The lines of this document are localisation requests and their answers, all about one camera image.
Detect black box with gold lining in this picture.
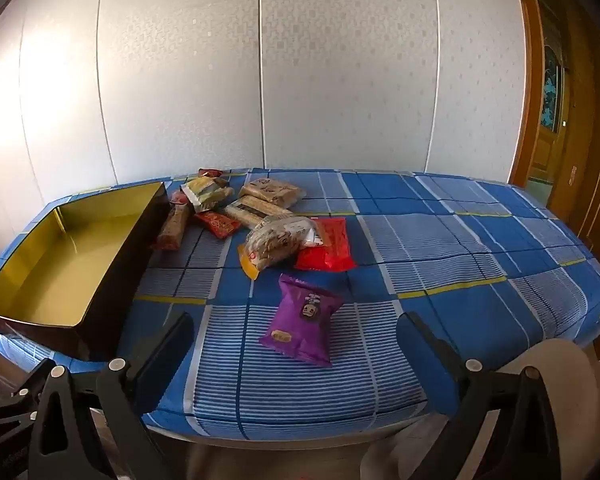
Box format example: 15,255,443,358
0,181,171,362

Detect wooden door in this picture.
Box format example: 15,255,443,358
509,0,576,211

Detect purple snack packet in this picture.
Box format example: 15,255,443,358
259,274,345,368

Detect clear snack bar red ends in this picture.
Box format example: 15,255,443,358
152,191,193,252

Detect red printed snack packet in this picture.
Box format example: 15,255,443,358
195,210,243,239

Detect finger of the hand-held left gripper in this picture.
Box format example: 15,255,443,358
0,359,51,442

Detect large tan cracker packet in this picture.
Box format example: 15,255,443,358
237,177,306,208

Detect yellow green snack packet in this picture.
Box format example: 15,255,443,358
180,176,221,213

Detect small tan snack packet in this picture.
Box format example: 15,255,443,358
200,186,236,212

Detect large red snack packet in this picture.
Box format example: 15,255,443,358
295,217,357,272

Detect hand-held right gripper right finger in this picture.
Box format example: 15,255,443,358
396,311,577,480

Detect beige chair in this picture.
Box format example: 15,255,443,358
360,339,599,480

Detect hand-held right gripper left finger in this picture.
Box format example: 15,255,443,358
29,311,195,480

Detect blue plaid tablecloth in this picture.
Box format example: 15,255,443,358
0,167,600,441

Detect clear grain snack bag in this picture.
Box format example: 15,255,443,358
237,215,326,281

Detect long brown biscuit packet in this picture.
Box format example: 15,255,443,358
224,197,293,229

